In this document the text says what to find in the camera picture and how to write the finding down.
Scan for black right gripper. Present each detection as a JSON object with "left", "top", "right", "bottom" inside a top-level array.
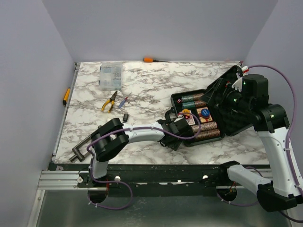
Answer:
[{"left": 199, "top": 77, "right": 252, "bottom": 115}]

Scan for brown 100 chip roll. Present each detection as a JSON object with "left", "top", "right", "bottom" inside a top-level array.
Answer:
[
  {"left": 207, "top": 129, "right": 221, "bottom": 138},
  {"left": 195, "top": 131, "right": 209, "bottom": 140}
]

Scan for blue small blind button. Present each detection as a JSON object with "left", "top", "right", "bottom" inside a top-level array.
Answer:
[{"left": 200, "top": 108, "right": 210, "bottom": 118}]

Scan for black poker set case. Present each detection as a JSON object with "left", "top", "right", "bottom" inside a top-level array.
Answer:
[{"left": 165, "top": 65, "right": 258, "bottom": 147}]

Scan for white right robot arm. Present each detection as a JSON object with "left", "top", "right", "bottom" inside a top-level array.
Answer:
[{"left": 201, "top": 74, "right": 303, "bottom": 212}]

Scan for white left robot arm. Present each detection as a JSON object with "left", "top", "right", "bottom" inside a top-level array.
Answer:
[{"left": 89, "top": 118, "right": 194, "bottom": 187}]

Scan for red card deck with all-in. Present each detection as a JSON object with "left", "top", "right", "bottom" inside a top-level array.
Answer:
[{"left": 184, "top": 113, "right": 196, "bottom": 126}]

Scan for yellow big blind button in case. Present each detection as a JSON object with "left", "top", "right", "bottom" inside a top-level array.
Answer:
[{"left": 182, "top": 109, "right": 191, "bottom": 116}]

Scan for tan 10 chip roll in case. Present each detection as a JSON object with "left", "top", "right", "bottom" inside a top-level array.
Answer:
[{"left": 203, "top": 122, "right": 217, "bottom": 131}]

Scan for green chip roll lower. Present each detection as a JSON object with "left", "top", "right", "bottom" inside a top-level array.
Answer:
[{"left": 182, "top": 101, "right": 196, "bottom": 109}]

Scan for green chip roll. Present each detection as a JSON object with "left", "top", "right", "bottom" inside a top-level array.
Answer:
[
  {"left": 181, "top": 94, "right": 203, "bottom": 103},
  {"left": 182, "top": 101, "right": 196, "bottom": 109}
]

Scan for brown chip roll lower in case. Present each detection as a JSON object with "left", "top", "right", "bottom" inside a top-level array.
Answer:
[{"left": 194, "top": 100, "right": 207, "bottom": 108}]

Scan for green chip roll upper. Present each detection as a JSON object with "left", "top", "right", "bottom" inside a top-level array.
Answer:
[{"left": 181, "top": 94, "right": 203, "bottom": 103}]

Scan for blue small screwdriver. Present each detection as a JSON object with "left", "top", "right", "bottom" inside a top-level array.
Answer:
[{"left": 118, "top": 97, "right": 128, "bottom": 109}]

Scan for clear plastic organizer box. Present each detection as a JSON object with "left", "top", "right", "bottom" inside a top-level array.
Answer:
[{"left": 98, "top": 62, "right": 123, "bottom": 90}]

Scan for yellow utility knife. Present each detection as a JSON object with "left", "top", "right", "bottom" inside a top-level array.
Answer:
[{"left": 62, "top": 87, "right": 71, "bottom": 106}]

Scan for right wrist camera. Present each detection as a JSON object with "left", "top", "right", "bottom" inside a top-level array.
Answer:
[{"left": 232, "top": 66, "right": 249, "bottom": 92}]

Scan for yellow handle pliers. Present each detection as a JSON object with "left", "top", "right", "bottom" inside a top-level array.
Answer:
[{"left": 101, "top": 90, "right": 118, "bottom": 113}]

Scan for orange handle screwdriver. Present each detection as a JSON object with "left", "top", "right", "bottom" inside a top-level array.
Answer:
[{"left": 143, "top": 57, "right": 169, "bottom": 63}]

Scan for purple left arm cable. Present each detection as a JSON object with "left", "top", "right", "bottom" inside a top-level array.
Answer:
[{"left": 86, "top": 112, "right": 201, "bottom": 210}]

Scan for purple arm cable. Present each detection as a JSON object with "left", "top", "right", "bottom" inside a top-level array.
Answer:
[
  {"left": 86, "top": 112, "right": 201, "bottom": 210},
  {"left": 216, "top": 64, "right": 303, "bottom": 223}
]

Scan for dark grey door handle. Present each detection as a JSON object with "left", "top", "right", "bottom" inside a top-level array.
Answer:
[{"left": 69, "top": 125, "right": 101, "bottom": 162}]

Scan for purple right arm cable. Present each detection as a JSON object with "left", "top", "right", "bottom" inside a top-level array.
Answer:
[{"left": 216, "top": 64, "right": 303, "bottom": 223}]

